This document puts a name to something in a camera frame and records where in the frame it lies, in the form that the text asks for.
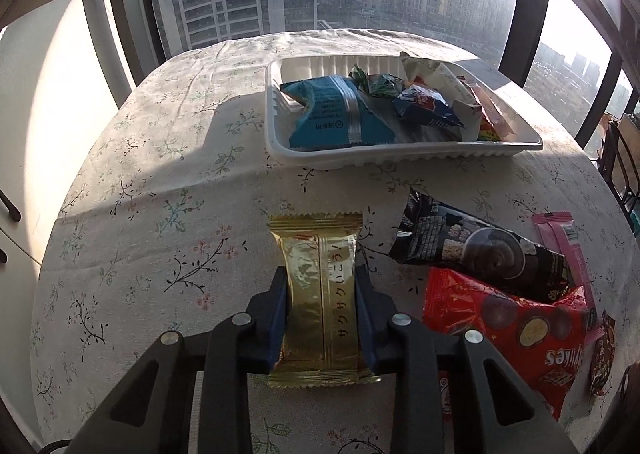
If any small dark blue snack packet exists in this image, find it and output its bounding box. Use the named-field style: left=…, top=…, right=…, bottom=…
left=391, top=84, right=466, bottom=131

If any black window frame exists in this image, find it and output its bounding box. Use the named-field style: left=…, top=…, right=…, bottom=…
left=100, top=0, right=640, bottom=150

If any black cabinet handle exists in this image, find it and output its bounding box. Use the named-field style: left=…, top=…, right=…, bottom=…
left=0, top=189, right=21, bottom=222

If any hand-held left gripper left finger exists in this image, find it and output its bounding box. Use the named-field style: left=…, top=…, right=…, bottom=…
left=65, top=266, right=291, bottom=454

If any small green snack packet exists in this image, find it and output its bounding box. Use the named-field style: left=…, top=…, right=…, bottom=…
left=348, top=64, right=406, bottom=99

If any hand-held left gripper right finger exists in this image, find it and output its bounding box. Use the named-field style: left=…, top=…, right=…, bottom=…
left=352, top=264, right=566, bottom=454

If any pink and orange snack packet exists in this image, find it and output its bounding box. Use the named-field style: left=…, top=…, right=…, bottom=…
left=460, top=76, right=516, bottom=142

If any black snack packet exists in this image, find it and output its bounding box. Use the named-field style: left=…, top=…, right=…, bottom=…
left=387, top=188, right=576, bottom=305

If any white lower cabinet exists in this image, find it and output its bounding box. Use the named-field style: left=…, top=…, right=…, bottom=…
left=0, top=0, right=136, bottom=315

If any gold snack packet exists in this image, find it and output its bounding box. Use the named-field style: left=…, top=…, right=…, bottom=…
left=267, top=213, right=383, bottom=389

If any white plastic tray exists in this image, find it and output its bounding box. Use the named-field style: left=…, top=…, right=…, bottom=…
left=264, top=54, right=544, bottom=170

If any pale white snack packet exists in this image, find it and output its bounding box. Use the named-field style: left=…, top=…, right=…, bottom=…
left=400, top=52, right=483, bottom=141

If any red snack packet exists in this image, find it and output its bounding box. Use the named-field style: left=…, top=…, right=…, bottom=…
left=422, top=268, right=593, bottom=422

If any brown patterned snack packet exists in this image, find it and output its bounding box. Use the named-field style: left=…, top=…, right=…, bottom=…
left=587, top=311, right=617, bottom=397

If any black metal chair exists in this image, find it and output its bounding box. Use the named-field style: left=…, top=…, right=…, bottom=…
left=597, top=119, right=640, bottom=237

